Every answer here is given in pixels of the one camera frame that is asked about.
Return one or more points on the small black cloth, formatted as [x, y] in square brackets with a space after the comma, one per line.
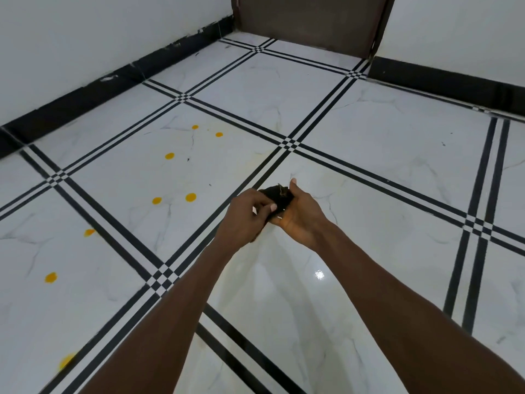
[281, 197]

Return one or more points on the person's right hand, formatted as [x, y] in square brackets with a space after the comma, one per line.
[303, 221]

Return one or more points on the person's left thumb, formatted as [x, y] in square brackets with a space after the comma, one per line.
[262, 205]

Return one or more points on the long black skirting board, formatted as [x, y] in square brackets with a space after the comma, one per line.
[102, 88]

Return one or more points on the person's right thumb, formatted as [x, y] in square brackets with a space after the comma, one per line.
[296, 191]

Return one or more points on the scatter of yellow floor spots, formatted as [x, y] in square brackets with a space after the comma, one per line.
[190, 197]

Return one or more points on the person's right forearm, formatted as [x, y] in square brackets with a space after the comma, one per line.
[402, 315]

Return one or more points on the person's left hand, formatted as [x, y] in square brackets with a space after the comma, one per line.
[240, 221]

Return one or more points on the short black skirting board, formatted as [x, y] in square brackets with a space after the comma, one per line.
[447, 84]

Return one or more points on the person's left forearm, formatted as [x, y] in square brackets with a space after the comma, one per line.
[172, 320]

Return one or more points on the brown wooden door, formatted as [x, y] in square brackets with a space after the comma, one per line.
[311, 20]

